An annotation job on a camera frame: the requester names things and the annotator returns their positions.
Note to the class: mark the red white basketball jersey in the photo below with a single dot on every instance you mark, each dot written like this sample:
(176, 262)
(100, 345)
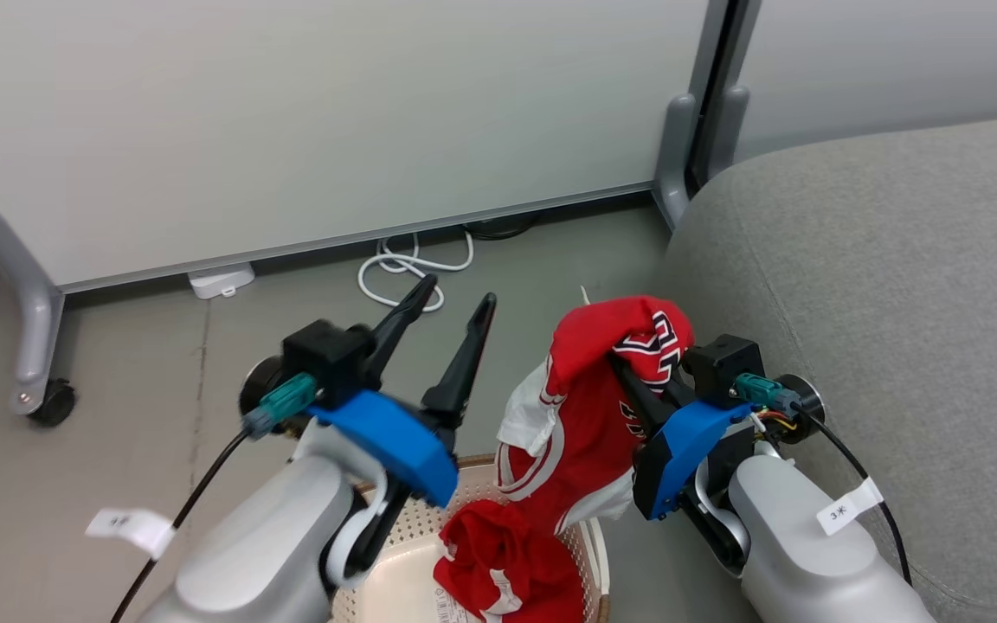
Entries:
(576, 415)

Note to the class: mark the grey partition foot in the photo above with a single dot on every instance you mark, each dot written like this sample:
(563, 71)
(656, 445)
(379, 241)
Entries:
(728, 121)
(676, 156)

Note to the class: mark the grey fabric sofa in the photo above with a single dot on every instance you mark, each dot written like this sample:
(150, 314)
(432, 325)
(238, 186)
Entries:
(897, 303)

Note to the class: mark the white power adapter box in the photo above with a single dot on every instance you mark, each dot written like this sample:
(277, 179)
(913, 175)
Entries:
(220, 280)

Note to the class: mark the red garment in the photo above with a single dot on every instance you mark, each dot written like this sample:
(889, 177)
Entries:
(498, 554)

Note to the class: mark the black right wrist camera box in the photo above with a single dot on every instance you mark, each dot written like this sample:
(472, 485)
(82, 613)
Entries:
(723, 363)

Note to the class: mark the grey partition leg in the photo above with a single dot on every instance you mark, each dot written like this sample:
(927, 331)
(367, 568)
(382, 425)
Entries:
(35, 320)

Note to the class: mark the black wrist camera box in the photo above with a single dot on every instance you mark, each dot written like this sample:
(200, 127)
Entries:
(325, 355)
(723, 363)

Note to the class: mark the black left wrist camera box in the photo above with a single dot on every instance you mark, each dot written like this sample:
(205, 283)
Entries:
(325, 355)

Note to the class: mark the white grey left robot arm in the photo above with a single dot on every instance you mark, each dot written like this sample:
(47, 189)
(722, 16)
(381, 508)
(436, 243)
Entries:
(256, 554)

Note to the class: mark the narrow white partition panel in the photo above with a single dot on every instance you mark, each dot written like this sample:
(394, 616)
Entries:
(897, 61)

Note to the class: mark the printed basket sticker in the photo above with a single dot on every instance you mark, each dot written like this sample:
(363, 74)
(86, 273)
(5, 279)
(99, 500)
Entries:
(448, 608)

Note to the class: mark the black caster wheel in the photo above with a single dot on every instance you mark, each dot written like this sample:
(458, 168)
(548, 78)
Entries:
(55, 403)

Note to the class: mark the cream perforated laundry basket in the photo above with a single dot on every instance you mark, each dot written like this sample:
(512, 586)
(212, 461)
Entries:
(403, 588)

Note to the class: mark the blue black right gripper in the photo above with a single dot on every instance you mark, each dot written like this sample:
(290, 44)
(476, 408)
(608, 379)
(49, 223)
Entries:
(680, 454)

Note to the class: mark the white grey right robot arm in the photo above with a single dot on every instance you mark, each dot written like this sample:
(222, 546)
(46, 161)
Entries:
(801, 554)

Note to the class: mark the wide white partition panel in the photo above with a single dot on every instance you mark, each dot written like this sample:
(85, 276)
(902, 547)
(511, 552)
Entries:
(291, 112)

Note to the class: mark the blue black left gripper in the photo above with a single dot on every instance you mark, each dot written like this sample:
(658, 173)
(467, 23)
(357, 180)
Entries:
(390, 446)

